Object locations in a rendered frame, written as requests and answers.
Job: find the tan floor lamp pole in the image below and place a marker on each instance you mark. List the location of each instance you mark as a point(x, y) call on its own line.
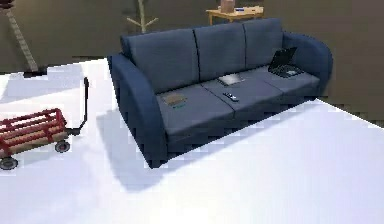
point(20, 38)

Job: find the light wooden coat stand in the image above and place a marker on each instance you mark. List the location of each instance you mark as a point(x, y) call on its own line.
point(142, 18)

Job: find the brown book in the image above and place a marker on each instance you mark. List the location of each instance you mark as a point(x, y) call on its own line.
point(175, 99)

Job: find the light wooden side table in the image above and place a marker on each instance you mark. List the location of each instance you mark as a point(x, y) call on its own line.
point(238, 14)

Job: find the dark blue sofa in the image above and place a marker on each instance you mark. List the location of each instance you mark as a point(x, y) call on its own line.
point(213, 110)

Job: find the black open laptop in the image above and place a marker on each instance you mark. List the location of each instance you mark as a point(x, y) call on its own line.
point(283, 61)

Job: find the black remote control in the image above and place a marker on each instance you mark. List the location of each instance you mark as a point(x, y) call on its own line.
point(230, 97)

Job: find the brown box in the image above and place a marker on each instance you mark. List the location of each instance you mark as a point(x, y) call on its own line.
point(227, 5)

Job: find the red wooden pull wagon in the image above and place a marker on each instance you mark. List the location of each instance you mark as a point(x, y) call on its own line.
point(31, 131)

